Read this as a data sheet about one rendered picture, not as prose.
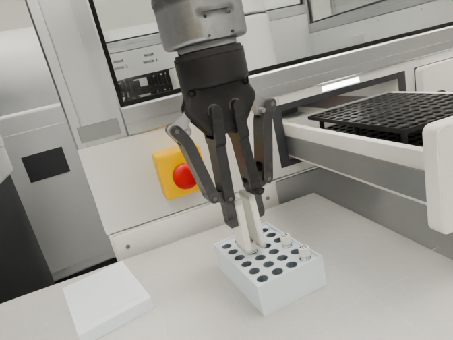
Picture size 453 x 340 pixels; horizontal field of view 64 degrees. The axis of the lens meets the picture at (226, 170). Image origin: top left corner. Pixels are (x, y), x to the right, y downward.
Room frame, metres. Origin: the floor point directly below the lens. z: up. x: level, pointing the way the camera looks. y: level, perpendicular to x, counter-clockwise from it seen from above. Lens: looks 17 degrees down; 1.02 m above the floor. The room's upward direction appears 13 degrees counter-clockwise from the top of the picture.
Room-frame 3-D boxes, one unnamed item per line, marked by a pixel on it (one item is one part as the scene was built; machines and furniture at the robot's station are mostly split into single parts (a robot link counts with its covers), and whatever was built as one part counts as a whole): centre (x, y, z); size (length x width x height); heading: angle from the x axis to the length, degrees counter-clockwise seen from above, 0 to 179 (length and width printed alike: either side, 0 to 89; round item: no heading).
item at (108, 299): (0.42, 0.19, 0.77); 0.13 x 0.09 x 0.02; 28
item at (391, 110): (0.55, -0.27, 0.87); 0.22 x 0.18 x 0.06; 15
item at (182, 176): (0.53, 0.06, 0.88); 0.04 x 0.03 x 0.04; 105
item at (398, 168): (0.56, -0.27, 0.86); 0.40 x 0.26 x 0.06; 15
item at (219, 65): (0.40, -0.01, 0.99); 0.08 x 0.07 x 0.09; 111
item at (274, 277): (0.40, -0.02, 0.78); 0.12 x 0.08 x 0.04; 21
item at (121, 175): (1.14, -0.15, 0.87); 1.02 x 0.95 x 0.14; 105
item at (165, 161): (0.56, 0.07, 0.88); 0.07 x 0.05 x 0.07; 105
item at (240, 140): (0.41, -0.02, 0.93); 0.04 x 0.01 x 0.11; 21
